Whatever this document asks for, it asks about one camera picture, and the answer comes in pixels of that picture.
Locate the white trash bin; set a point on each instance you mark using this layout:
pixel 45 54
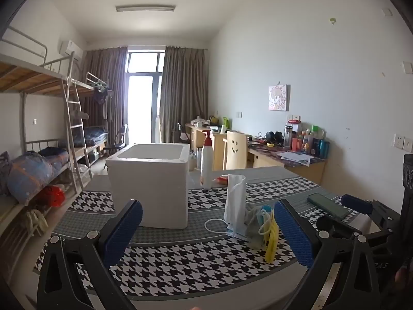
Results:
pixel 192 161

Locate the metal bunk ladder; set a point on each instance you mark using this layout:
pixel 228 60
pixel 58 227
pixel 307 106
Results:
pixel 72 126

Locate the white spray bottle red nozzle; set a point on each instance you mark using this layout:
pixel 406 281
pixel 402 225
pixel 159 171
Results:
pixel 206 164

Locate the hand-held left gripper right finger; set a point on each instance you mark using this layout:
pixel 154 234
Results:
pixel 295 232

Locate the houndstooth tablecloth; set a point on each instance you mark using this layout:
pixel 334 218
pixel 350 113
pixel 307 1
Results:
pixel 180 264

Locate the beige cloth bundle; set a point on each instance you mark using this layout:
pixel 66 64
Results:
pixel 35 222

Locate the white air conditioner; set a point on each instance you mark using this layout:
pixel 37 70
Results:
pixel 70 50

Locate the red snack packet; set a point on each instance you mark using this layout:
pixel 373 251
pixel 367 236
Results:
pixel 221 179

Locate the dark blue plaid bedding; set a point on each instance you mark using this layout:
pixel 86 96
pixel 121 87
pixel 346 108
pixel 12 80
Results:
pixel 92 135

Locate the glass balcony door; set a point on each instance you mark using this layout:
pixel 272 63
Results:
pixel 142 103

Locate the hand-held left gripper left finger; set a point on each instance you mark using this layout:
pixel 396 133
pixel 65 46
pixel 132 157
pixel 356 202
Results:
pixel 124 229

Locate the printed paper sheets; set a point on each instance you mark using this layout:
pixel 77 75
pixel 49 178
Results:
pixel 295 158

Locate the yellow face mask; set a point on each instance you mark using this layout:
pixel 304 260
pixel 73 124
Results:
pixel 272 242

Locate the ceiling tube light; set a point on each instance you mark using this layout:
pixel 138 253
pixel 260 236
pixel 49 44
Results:
pixel 145 8

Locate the wooden desk patterned top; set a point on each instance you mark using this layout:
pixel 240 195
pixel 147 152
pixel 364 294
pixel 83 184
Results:
pixel 290 168

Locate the large white wall socket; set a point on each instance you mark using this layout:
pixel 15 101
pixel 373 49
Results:
pixel 403 142

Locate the metal bunk bed with quilt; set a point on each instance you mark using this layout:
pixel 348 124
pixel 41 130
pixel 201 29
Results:
pixel 32 74

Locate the row of toiletry bottles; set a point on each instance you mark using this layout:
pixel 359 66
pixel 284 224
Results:
pixel 306 142

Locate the red plastic bag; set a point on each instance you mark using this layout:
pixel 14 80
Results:
pixel 51 195

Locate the black folding chair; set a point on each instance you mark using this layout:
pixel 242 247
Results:
pixel 120 135

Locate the cartoon wall picture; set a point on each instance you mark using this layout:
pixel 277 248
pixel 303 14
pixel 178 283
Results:
pixel 279 98

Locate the blue orange quilt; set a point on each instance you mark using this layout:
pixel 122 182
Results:
pixel 29 174

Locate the grey cloth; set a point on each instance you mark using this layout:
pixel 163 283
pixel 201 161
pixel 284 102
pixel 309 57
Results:
pixel 255 229

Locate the metal bunk bed plaid bedding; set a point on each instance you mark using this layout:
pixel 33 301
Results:
pixel 93 85

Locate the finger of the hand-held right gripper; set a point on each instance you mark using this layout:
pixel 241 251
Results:
pixel 338 224
pixel 355 204

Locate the dark green smartphone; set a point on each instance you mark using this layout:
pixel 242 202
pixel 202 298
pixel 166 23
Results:
pixel 327 205

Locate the brown curtain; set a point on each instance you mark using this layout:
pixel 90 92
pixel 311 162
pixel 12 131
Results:
pixel 106 71
pixel 184 87

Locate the white foam box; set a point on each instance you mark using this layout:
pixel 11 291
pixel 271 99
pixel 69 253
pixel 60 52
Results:
pixel 148 193

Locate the dark hanging clothes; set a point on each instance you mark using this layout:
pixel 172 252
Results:
pixel 102 98

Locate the green box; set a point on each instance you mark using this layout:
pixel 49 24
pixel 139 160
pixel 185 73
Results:
pixel 226 122

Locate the black headphones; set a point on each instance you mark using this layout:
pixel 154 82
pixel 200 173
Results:
pixel 274 136

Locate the wooden chair with smiley face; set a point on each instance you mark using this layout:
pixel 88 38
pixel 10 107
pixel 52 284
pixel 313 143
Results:
pixel 237 150

